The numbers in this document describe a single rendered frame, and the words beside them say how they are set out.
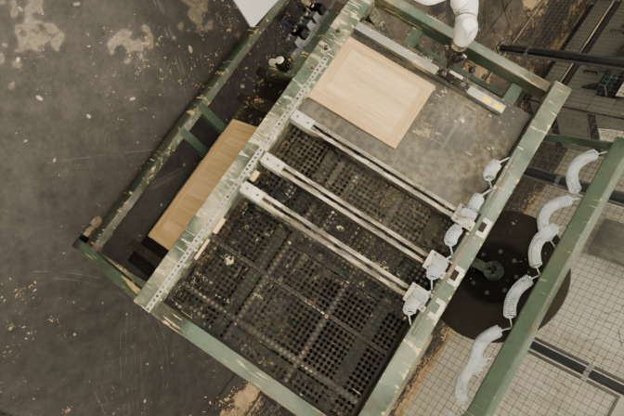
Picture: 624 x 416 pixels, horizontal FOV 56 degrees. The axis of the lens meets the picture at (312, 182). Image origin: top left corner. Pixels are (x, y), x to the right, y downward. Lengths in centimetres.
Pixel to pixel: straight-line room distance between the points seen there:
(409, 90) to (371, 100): 22
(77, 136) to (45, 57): 48
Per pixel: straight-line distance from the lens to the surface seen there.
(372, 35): 342
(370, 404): 294
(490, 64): 350
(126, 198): 363
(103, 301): 404
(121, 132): 369
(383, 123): 323
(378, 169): 309
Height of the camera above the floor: 322
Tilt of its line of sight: 42 degrees down
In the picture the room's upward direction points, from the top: 112 degrees clockwise
